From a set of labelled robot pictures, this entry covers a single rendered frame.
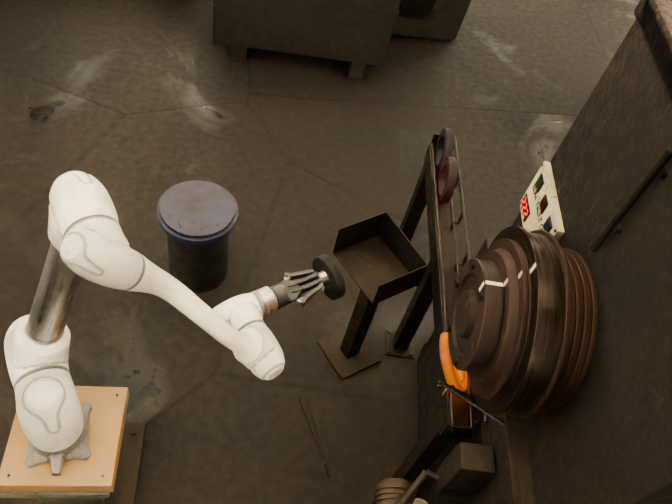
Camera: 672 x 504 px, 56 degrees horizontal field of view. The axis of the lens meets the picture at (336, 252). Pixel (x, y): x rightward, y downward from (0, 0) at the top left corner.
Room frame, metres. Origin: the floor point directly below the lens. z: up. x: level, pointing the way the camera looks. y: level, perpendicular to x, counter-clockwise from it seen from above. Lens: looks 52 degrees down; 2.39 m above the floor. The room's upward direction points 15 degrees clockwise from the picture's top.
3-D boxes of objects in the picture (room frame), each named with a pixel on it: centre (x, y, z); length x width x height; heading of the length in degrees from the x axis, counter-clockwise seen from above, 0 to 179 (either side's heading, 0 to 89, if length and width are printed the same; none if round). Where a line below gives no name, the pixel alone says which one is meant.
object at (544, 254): (0.95, -0.47, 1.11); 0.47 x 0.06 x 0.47; 8
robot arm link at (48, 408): (0.62, 0.67, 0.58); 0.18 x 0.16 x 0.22; 39
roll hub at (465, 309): (0.93, -0.37, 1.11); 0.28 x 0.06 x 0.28; 8
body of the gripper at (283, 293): (1.12, 0.12, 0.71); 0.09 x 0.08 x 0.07; 133
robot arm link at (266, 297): (1.07, 0.17, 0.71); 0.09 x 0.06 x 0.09; 43
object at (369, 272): (1.40, -0.15, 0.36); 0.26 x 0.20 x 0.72; 43
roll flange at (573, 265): (0.96, -0.55, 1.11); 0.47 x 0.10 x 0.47; 8
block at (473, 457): (0.71, -0.51, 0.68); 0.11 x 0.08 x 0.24; 98
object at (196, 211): (1.59, 0.58, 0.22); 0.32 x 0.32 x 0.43
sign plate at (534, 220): (1.30, -0.53, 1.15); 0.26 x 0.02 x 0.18; 8
